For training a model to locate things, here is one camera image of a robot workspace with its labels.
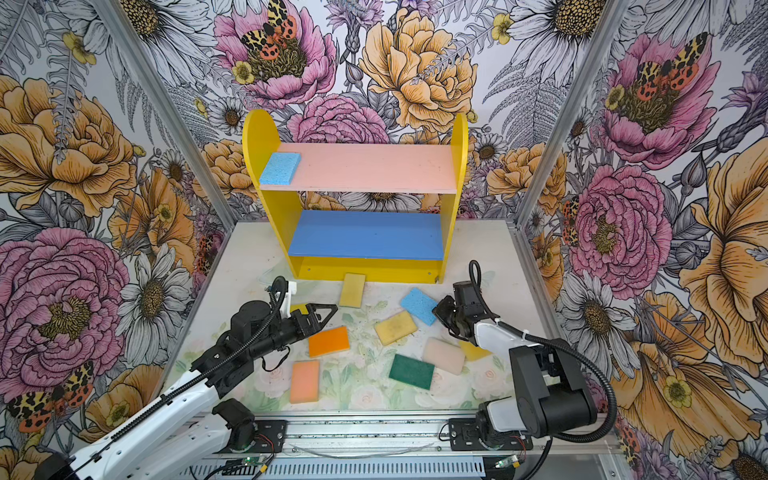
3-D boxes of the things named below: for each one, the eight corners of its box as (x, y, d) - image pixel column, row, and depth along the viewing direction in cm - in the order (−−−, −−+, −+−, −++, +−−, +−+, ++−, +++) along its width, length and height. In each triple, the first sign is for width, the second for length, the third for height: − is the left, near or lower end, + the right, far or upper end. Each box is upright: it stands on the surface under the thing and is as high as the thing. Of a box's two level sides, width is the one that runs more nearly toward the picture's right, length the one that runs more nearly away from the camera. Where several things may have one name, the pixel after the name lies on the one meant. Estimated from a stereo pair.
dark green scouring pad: (389, 378, 86) (388, 375, 84) (395, 357, 89) (395, 353, 88) (429, 390, 83) (430, 387, 82) (434, 368, 87) (435, 365, 86)
